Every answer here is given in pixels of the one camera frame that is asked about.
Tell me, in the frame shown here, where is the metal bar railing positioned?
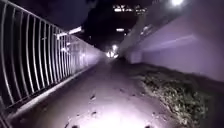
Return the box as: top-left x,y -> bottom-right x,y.
0,0 -> 106,128

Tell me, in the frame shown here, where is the grey concrete path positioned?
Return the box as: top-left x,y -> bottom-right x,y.
9,58 -> 178,128

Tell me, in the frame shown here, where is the building with lit windows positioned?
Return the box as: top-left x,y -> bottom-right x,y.
83,0 -> 149,54

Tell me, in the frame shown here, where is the leaf-strewn earth verge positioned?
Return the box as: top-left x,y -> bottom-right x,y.
128,61 -> 224,128

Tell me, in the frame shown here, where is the street lamp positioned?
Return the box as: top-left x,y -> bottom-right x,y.
169,0 -> 185,7

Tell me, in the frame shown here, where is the pale concrete wall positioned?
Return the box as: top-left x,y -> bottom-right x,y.
118,0 -> 224,83

